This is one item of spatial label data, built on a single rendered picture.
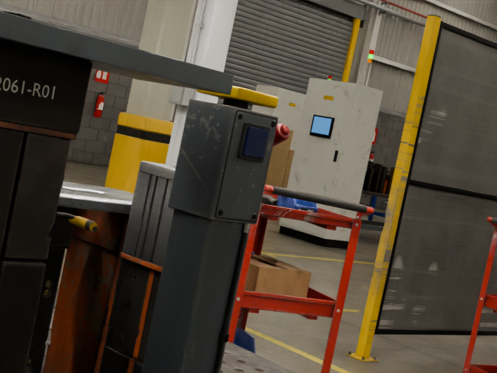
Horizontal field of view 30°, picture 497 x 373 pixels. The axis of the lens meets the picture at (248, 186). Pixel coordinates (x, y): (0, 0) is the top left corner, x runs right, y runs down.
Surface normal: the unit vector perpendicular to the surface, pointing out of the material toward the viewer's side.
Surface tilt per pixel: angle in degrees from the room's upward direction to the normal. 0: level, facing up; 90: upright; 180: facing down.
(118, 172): 90
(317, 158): 90
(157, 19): 90
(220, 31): 90
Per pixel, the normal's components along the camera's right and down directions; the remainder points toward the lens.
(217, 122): -0.68, -0.10
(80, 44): 0.71, 0.18
